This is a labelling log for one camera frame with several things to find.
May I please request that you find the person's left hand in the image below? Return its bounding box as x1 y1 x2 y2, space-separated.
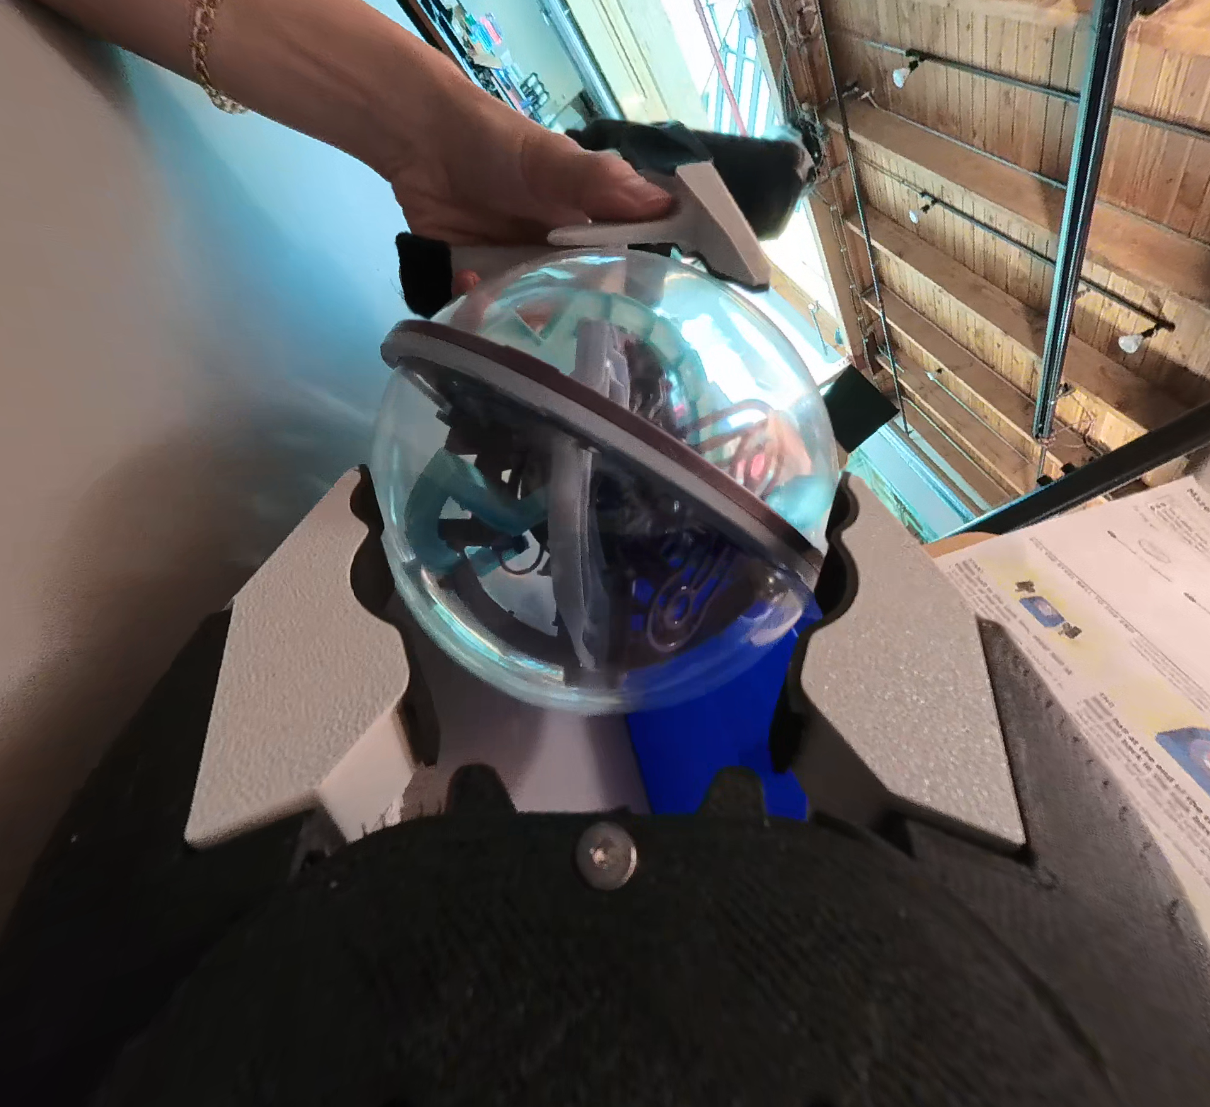
274 0 677 242

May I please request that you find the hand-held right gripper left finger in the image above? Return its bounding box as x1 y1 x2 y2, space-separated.
183 466 445 848

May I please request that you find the dark metal pole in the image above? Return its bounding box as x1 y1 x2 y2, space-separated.
942 412 1210 543

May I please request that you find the printed instruction sheet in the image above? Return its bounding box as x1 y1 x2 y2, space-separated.
933 474 1210 902

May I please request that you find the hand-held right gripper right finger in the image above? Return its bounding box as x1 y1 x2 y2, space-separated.
770 474 1029 851

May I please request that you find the clear plastic maze ball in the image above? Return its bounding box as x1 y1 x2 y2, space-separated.
368 244 842 715

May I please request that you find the gold chain bracelet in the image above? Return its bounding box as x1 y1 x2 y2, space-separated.
186 0 286 116

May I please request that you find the blue plastic bin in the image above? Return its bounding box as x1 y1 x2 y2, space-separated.
621 559 825 821

